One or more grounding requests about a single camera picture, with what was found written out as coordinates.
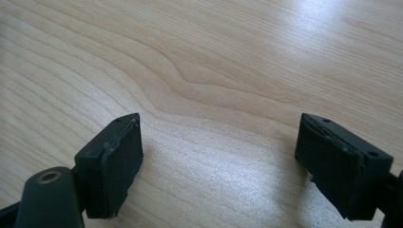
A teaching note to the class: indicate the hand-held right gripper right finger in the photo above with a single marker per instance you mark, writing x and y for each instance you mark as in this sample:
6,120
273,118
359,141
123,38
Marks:
335,164

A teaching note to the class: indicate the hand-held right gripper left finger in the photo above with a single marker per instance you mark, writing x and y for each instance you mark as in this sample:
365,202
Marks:
117,171

